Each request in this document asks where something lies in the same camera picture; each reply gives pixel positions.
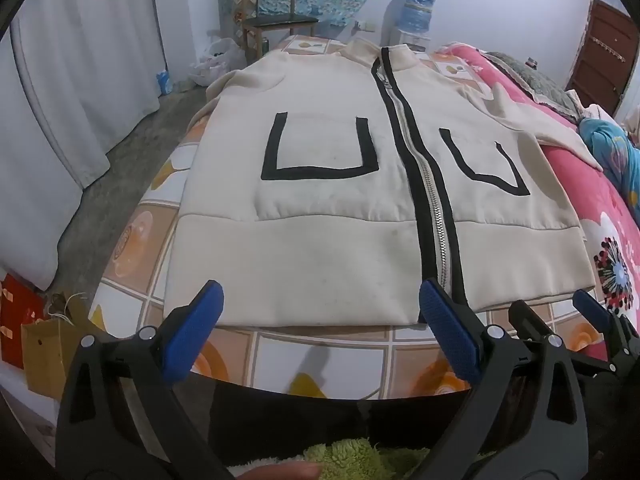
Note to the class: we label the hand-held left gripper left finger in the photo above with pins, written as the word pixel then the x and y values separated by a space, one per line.
pixel 195 332

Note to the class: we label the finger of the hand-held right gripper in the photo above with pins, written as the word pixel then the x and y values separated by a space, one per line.
pixel 595 305
pixel 530 322

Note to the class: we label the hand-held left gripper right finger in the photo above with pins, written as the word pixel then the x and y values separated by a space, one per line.
pixel 450 332

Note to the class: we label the cream zip jacket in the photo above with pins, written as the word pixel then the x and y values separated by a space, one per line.
pixel 325 240

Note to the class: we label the pink floral blanket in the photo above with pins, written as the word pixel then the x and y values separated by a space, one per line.
pixel 600 200

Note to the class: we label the brown paper bag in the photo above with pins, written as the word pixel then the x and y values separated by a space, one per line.
pixel 45 355

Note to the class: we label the green shaggy rug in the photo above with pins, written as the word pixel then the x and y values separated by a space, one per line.
pixel 360 455

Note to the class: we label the dark bed base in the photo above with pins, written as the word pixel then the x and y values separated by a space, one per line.
pixel 325 420

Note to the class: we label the blue printed blanket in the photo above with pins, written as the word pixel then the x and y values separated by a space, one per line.
pixel 610 150

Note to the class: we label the person's foot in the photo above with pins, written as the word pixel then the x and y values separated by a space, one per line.
pixel 280 472

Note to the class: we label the red paper bag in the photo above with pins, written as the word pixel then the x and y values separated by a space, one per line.
pixel 20 320

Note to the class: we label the pale dotted cloth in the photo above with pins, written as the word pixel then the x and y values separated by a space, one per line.
pixel 600 112

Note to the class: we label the green leaf-print pillow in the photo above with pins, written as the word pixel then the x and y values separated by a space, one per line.
pixel 540 85

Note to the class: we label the brown wooden door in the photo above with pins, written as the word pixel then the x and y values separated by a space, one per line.
pixel 600 55

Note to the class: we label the blue and white packet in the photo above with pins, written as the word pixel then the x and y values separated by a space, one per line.
pixel 164 82

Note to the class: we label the white plastic bag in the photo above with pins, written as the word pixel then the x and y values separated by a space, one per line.
pixel 202 75
pixel 225 55

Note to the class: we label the white curtain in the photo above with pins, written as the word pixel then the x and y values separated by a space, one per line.
pixel 75 85

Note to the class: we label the white water dispenser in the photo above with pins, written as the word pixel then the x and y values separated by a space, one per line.
pixel 407 42

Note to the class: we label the blue water bottle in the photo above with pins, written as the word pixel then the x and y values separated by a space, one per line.
pixel 417 12

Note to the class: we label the wooden chair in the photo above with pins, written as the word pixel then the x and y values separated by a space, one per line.
pixel 280 21

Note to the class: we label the patterned hanging cloth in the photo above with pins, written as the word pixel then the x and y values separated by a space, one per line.
pixel 245 10

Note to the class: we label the wall socket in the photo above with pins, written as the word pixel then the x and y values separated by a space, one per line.
pixel 367 26

